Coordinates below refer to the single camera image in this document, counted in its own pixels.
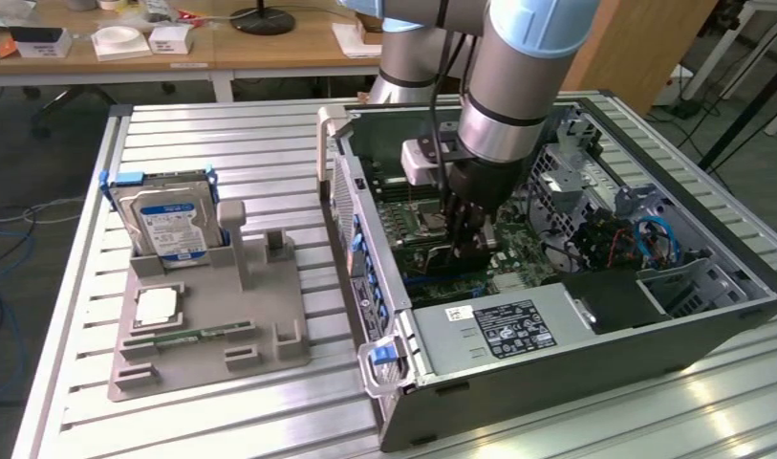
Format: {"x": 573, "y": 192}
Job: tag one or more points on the white labelled carton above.
{"x": 171, "y": 39}

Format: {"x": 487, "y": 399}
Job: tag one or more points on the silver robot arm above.
{"x": 509, "y": 95}

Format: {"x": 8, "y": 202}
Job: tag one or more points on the black stand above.
{"x": 745, "y": 95}

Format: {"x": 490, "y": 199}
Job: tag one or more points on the black lamp base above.
{"x": 262, "y": 21}

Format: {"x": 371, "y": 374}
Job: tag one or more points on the white carton black lid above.
{"x": 40, "y": 43}

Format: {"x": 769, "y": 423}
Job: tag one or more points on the grey power supply unit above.
{"x": 490, "y": 330}

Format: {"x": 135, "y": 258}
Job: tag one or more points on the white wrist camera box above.
{"x": 419, "y": 162}

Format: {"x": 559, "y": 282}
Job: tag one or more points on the white box round insert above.
{"x": 122, "y": 43}

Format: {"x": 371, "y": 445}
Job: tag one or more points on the wooden cabinet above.
{"x": 642, "y": 48}

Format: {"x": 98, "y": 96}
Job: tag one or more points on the black chair base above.
{"x": 68, "y": 105}

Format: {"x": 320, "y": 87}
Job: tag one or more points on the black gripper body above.
{"x": 483, "y": 184}

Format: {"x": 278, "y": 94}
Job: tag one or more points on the black plastic shroud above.
{"x": 611, "y": 301}

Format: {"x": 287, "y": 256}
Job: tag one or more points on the hard disk in blue caddy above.
{"x": 164, "y": 225}

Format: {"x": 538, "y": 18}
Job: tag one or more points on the dark grey PC case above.
{"x": 617, "y": 373}

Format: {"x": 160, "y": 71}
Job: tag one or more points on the silver CPU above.
{"x": 155, "y": 308}

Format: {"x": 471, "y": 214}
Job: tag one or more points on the green motherboard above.
{"x": 522, "y": 248}

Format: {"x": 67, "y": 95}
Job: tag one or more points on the wooden desk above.
{"x": 286, "y": 52}

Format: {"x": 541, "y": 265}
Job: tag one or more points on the CPU socket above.
{"x": 428, "y": 221}

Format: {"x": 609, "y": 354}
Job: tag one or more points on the white paper stack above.
{"x": 352, "y": 40}

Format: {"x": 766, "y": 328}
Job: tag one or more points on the green RAM stick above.
{"x": 190, "y": 337}

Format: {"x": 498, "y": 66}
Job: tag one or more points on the silver chipset heatsink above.
{"x": 507, "y": 282}

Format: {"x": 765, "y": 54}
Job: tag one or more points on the grey parts rack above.
{"x": 222, "y": 315}

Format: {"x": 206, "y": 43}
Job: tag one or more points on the metal disk bay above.
{"x": 687, "y": 287}

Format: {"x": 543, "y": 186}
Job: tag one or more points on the brown cardboard box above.
{"x": 367, "y": 21}

